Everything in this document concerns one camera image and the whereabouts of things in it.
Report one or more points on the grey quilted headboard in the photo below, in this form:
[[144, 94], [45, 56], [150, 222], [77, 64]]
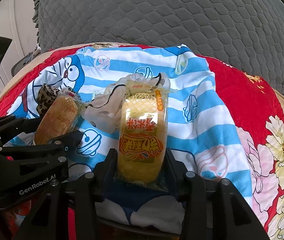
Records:
[[247, 34]]

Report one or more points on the white wardrobe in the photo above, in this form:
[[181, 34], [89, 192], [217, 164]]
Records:
[[16, 23]]

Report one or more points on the leopard print scrunchie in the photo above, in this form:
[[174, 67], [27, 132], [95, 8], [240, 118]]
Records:
[[47, 94]]

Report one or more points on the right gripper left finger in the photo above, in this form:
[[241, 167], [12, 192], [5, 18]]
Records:
[[49, 218]]

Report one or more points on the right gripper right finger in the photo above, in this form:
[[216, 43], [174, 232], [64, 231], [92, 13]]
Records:
[[213, 209]]

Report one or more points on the grey bedside table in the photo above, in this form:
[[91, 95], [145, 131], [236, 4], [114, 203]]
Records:
[[24, 61]]

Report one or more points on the grey shallow tray box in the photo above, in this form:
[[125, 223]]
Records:
[[148, 230]]

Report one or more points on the blue striped Doraemon cloth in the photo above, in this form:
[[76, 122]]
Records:
[[200, 130]]

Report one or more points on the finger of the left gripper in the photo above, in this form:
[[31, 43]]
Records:
[[61, 145], [11, 126]]

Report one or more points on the yellow packaged cake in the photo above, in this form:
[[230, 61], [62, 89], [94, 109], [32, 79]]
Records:
[[143, 132]]

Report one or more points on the white charger with cable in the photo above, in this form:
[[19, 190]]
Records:
[[37, 50]]

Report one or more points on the orange packaged bread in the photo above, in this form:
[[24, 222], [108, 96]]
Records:
[[60, 117]]

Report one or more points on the red floral blanket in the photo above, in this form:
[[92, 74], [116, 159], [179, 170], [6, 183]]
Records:
[[258, 113]]

